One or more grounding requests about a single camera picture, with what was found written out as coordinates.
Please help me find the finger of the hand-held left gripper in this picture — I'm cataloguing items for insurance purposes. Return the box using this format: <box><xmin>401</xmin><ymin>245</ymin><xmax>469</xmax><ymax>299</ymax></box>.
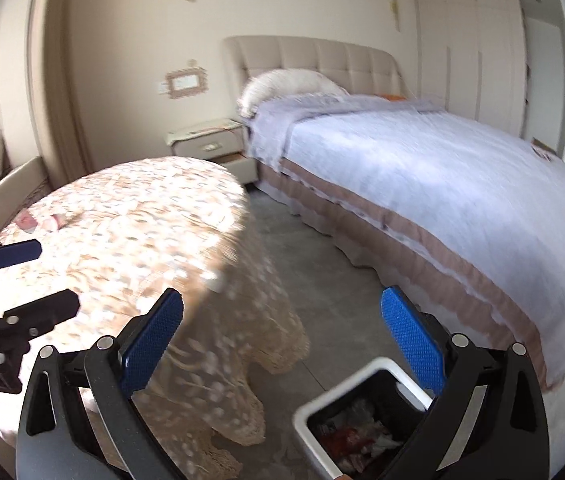
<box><xmin>0</xmin><ymin>238</ymin><xmax>43</xmax><ymax>294</ymax></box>
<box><xmin>0</xmin><ymin>288</ymin><xmax>81</xmax><ymax>347</ymax></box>

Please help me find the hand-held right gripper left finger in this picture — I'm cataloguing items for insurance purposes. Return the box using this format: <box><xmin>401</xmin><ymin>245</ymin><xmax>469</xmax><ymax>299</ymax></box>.
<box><xmin>15</xmin><ymin>287</ymin><xmax>186</xmax><ymax>480</ymax></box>

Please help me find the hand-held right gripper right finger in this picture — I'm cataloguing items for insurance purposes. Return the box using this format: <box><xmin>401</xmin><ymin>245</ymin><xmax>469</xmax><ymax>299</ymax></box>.
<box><xmin>380</xmin><ymin>286</ymin><xmax>551</xmax><ymax>480</ymax></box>

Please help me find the white trash bin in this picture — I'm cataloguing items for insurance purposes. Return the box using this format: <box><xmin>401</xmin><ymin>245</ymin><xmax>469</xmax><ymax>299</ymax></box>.
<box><xmin>293</xmin><ymin>357</ymin><xmax>436</xmax><ymax>480</ymax></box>

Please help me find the red wrapper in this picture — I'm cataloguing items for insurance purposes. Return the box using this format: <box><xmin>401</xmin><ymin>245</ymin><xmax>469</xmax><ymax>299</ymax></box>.
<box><xmin>320</xmin><ymin>427</ymin><xmax>364</xmax><ymax>457</ymax></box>

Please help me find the beige sofa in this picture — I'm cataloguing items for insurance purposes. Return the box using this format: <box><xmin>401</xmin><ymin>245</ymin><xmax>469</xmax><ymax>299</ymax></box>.
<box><xmin>0</xmin><ymin>155</ymin><xmax>54</xmax><ymax>247</ymax></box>

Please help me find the crumpled white tissue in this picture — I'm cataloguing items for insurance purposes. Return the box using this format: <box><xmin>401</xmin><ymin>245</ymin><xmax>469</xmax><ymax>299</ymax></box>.
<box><xmin>353</xmin><ymin>405</ymin><xmax>401</xmax><ymax>457</ymax></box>

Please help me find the round table floral tablecloth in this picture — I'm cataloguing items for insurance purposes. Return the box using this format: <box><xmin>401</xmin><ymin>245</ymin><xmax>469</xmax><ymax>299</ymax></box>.
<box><xmin>0</xmin><ymin>156</ymin><xmax>311</xmax><ymax>478</ymax></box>

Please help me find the lavender bedspread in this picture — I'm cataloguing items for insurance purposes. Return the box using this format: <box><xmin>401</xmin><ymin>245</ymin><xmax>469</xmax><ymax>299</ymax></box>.
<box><xmin>245</xmin><ymin>94</ymin><xmax>565</xmax><ymax>392</ymax></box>

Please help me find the beige nightstand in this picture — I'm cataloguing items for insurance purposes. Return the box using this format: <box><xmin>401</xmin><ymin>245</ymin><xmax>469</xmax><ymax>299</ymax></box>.
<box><xmin>165</xmin><ymin>117</ymin><xmax>259</xmax><ymax>186</ymax></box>

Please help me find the white ruffled pillow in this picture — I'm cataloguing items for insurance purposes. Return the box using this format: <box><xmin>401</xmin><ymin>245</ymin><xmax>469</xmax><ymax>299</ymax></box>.
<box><xmin>238</xmin><ymin>69</ymin><xmax>349</xmax><ymax>120</ymax></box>

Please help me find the beige wardrobe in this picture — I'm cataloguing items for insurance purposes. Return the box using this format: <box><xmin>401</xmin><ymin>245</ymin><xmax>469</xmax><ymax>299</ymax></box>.
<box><xmin>413</xmin><ymin>0</ymin><xmax>529</xmax><ymax>137</ymax></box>

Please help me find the beige padded headboard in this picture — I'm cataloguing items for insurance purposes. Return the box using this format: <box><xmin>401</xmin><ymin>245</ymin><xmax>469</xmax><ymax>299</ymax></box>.
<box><xmin>223</xmin><ymin>35</ymin><xmax>411</xmax><ymax>111</ymax></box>

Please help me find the framed wall switch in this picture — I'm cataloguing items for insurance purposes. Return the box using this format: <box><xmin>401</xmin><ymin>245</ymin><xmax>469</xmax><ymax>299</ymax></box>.
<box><xmin>164</xmin><ymin>59</ymin><xmax>210</xmax><ymax>100</ymax></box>

